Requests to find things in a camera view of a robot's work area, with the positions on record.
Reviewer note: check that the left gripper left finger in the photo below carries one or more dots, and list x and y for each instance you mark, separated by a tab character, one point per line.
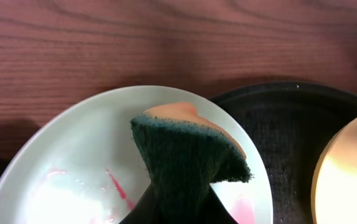
146	211

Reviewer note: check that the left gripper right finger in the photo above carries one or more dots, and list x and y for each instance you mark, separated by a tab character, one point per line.
215	212

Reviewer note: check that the green yellow sponge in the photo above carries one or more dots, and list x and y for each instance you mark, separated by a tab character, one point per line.
184	155

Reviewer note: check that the light blue plate top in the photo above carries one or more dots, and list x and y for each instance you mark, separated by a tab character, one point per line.
83	166

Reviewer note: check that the black round tray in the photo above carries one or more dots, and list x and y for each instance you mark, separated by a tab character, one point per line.
290	123

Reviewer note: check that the yellow plate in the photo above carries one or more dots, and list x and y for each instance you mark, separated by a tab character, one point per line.
334	183

